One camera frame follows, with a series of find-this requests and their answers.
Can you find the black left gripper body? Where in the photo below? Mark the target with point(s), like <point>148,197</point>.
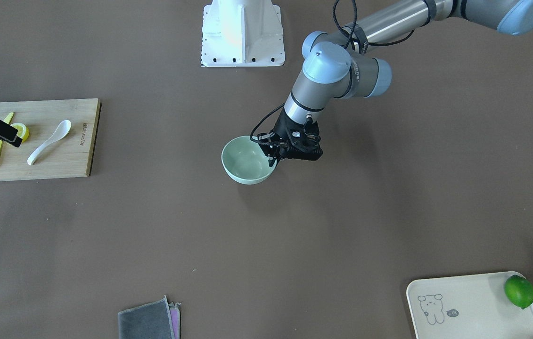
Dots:
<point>281,128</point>

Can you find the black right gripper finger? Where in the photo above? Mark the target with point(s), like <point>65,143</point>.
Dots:
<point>9,134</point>

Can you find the light green bowl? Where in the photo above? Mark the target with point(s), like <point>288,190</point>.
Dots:
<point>245,162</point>

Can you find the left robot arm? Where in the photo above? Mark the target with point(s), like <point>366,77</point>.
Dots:
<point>335,65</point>

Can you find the white ceramic spoon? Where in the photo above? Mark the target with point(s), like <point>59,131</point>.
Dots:
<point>60,132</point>

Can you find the half lemon slice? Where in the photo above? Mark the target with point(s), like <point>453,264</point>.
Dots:
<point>22,131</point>

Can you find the bamboo cutting board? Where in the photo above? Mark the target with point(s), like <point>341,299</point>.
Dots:
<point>68,158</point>

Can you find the grey folded cloth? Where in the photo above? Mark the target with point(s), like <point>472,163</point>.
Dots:
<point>155,320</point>

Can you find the beige rabbit tray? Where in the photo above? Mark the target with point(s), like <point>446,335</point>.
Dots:
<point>467,307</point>

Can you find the green lime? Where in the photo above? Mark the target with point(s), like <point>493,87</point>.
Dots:
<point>519,291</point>

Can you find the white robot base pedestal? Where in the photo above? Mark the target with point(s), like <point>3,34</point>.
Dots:
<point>242,33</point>

